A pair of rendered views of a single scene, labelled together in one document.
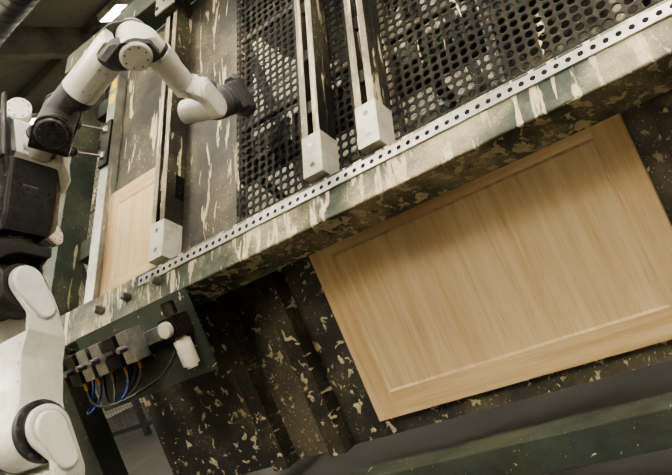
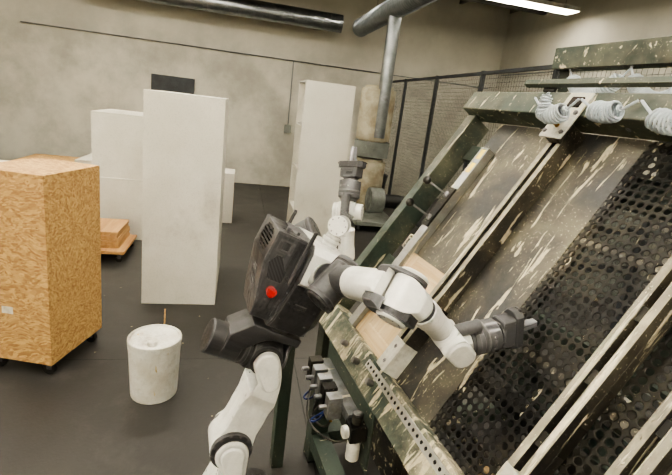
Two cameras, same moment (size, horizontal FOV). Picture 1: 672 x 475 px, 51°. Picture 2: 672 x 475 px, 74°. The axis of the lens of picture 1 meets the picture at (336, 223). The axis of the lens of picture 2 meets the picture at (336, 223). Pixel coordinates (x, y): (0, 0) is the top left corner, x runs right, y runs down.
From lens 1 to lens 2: 138 cm
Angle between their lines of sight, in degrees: 43
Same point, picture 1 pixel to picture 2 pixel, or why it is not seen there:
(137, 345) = (332, 411)
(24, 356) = (243, 405)
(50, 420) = (232, 456)
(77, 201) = (404, 222)
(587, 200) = not seen: outside the picture
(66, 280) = not seen: hidden behind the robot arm
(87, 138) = (443, 173)
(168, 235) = (399, 357)
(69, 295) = not seen: hidden behind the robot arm
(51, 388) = (251, 427)
